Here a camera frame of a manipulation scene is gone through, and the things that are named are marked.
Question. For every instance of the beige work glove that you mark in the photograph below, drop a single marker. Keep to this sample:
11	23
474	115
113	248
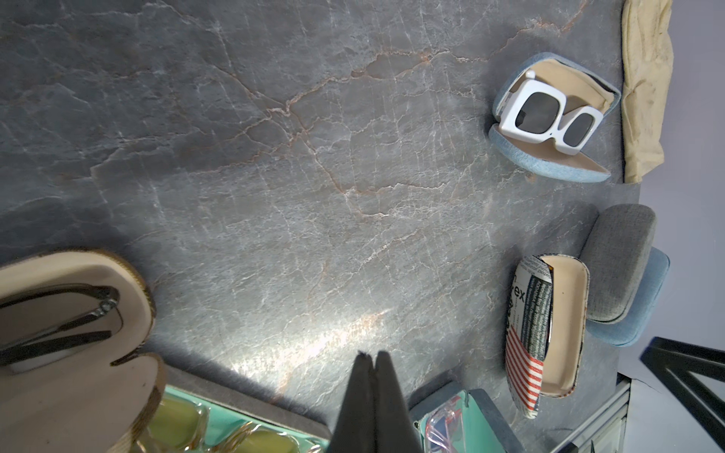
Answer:
648	59

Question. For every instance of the grey fabric glasses case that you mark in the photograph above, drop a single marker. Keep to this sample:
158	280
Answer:
616	254

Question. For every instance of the white square sunglasses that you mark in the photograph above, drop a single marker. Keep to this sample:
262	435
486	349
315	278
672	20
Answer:
535	113

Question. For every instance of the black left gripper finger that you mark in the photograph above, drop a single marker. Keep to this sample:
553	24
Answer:
355	428

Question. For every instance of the plaid beige glasses case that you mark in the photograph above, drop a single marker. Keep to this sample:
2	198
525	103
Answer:
74	377

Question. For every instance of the blue case orange lining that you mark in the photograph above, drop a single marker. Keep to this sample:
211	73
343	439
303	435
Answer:
628	331

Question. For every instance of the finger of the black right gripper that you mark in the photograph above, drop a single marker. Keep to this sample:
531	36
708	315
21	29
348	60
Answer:
393	427

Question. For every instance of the grey case mint lining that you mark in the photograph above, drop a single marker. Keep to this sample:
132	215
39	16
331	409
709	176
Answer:
195	387

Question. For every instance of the mint case blue glasses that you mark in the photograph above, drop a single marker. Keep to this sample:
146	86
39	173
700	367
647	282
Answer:
453	419

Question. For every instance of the light blue case white sunglasses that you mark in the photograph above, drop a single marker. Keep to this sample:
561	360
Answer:
581	87

